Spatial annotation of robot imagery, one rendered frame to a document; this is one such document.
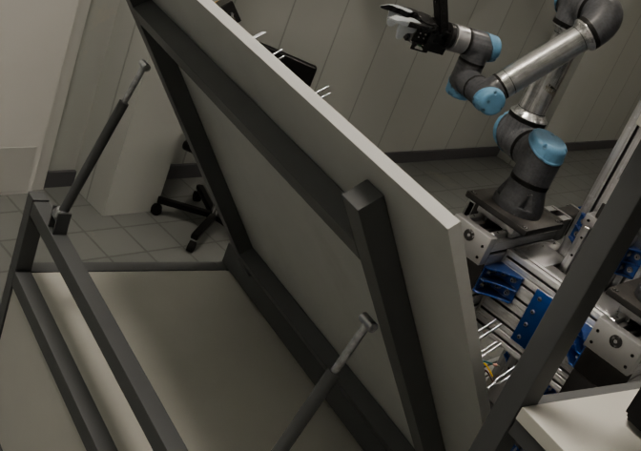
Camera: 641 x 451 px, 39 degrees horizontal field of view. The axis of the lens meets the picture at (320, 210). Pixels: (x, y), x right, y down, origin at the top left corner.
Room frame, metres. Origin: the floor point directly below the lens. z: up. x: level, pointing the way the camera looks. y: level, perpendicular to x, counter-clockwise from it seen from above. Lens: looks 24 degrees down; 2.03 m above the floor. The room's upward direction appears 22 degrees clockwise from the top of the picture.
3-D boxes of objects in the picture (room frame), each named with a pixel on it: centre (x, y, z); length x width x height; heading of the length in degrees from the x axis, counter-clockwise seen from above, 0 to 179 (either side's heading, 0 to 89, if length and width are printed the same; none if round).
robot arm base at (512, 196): (2.50, -0.53, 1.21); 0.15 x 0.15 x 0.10
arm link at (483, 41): (2.50, -0.23, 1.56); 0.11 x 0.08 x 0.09; 118
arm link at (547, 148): (2.51, -0.53, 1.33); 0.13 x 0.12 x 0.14; 28
